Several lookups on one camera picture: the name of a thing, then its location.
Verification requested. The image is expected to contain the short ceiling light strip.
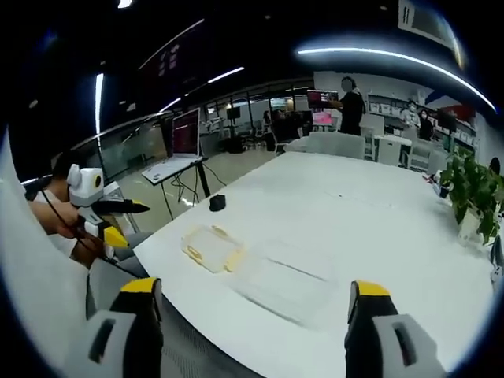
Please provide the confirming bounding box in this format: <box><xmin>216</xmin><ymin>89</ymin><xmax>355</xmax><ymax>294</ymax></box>
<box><xmin>206</xmin><ymin>65</ymin><xmax>246</xmax><ymax>85</ymax></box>
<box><xmin>94</xmin><ymin>72</ymin><xmax>105</xmax><ymax>128</ymax></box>

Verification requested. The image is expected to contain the monitor with pink screen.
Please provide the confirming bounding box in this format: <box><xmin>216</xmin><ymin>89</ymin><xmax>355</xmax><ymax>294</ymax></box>
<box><xmin>312</xmin><ymin>110</ymin><xmax>336</xmax><ymax>128</ymax></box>

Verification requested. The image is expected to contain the shelf with white boxes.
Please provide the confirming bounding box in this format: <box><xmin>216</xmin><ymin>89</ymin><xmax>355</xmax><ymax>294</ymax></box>
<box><xmin>367</xmin><ymin>93</ymin><xmax>478</xmax><ymax>158</ymax></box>

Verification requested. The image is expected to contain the ceiling air vent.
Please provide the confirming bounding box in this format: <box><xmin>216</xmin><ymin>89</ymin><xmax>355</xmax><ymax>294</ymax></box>
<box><xmin>396</xmin><ymin>0</ymin><xmax>456</xmax><ymax>45</ymax></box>

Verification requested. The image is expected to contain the monitor with red screen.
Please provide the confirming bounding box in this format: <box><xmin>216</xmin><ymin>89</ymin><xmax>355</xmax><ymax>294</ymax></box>
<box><xmin>306</xmin><ymin>89</ymin><xmax>339</xmax><ymax>109</ymax></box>

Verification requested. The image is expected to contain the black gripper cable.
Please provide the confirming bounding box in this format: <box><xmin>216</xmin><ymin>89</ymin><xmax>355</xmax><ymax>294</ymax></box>
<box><xmin>37</xmin><ymin>190</ymin><xmax>149</xmax><ymax>279</ymax></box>

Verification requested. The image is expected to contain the small dark monitor on stand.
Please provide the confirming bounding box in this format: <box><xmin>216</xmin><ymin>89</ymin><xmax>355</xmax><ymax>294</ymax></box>
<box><xmin>225</xmin><ymin>107</ymin><xmax>242</xmax><ymax>137</ymax></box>

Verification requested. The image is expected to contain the black tripod stand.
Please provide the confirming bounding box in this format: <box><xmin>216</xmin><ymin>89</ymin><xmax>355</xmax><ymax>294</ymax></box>
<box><xmin>157</xmin><ymin>159</ymin><xmax>213</xmax><ymax>221</ymax></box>

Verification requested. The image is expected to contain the person's left hand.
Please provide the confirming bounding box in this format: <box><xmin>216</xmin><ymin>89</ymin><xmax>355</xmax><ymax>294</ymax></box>
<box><xmin>54</xmin><ymin>214</ymin><xmax>104</xmax><ymax>269</ymax></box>

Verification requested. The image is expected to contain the grey padded chair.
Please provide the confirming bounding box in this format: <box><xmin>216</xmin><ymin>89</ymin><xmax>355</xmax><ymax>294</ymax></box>
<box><xmin>308</xmin><ymin>131</ymin><xmax>366</xmax><ymax>161</ymax></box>

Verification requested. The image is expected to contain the green potted plant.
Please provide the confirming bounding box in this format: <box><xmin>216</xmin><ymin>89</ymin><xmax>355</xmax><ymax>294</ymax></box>
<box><xmin>438</xmin><ymin>146</ymin><xmax>504</xmax><ymax>248</ymax></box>

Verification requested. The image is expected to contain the person's head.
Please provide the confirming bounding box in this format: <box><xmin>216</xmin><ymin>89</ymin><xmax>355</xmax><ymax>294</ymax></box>
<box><xmin>50</xmin><ymin>151</ymin><xmax>86</xmax><ymax>186</ymax></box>

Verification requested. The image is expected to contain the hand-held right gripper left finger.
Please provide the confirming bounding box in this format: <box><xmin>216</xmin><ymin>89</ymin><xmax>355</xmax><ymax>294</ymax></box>
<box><xmin>84</xmin><ymin>276</ymin><xmax>165</xmax><ymax>378</ymax></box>

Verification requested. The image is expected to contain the long curved ceiling light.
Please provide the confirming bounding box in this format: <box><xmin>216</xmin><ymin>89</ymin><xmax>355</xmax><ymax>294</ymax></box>
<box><xmin>295</xmin><ymin>46</ymin><xmax>496</xmax><ymax>114</ymax></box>

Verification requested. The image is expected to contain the clear lid with yellow clips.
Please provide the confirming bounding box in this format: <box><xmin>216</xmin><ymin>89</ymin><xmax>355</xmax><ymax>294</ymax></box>
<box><xmin>180</xmin><ymin>224</ymin><xmax>246</xmax><ymax>275</ymax></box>

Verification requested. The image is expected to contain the clear plastic container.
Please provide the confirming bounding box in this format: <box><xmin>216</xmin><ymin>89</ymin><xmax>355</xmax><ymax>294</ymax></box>
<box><xmin>235</xmin><ymin>239</ymin><xmax>340</xmax><ymax>328</ymax></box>

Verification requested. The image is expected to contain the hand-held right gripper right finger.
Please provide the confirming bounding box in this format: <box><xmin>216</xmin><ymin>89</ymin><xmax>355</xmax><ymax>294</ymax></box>
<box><xmin>344</xmin><ymin>280</ymin><xmax>448</xmax><ymax>378</ymax></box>

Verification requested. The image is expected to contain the white laptop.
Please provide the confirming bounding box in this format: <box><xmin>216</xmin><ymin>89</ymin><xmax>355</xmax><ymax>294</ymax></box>
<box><xmin>140</xmin><ymin>108</ymin><xmax>205</xmax><ymax>185</ymax></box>

